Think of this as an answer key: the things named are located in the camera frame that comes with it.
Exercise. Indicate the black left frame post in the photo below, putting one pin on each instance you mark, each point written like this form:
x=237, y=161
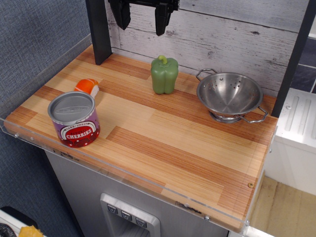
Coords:
x=99, y=30

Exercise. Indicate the orange salmon sushi toy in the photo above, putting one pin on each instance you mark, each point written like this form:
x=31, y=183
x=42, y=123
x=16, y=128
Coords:
x=89, y=86

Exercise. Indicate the steel colander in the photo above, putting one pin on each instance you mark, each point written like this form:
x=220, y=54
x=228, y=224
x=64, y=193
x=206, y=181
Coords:
x=229, y=96

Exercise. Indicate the black right frame post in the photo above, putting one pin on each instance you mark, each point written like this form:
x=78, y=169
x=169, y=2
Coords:
x=295, y=57

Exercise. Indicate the black frame post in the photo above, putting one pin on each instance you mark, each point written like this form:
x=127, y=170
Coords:
x=295, y=57
x=99, y=30

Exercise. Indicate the grey toy fridge cabinet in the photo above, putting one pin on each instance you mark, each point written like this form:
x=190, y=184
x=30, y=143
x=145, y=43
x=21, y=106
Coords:
x=83, y=188

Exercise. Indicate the yellow toy piece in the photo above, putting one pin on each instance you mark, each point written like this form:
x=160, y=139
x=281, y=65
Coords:
x=30, y=231

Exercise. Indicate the white toy cabinet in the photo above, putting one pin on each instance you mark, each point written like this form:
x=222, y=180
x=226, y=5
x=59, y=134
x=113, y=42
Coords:
x=292, y=156

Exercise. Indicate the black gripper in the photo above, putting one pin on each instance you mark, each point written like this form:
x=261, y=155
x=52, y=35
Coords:
x=121, y=12

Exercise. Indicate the silver dispenser panel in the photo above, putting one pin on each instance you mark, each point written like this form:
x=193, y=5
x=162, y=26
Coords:
x=128, y=217

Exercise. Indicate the purple cherries can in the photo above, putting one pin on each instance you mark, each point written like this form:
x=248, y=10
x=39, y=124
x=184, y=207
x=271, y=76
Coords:
x=75, y=118

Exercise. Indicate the green bell pepper toy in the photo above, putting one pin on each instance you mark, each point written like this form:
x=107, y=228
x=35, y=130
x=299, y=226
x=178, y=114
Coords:
x=164, y=72

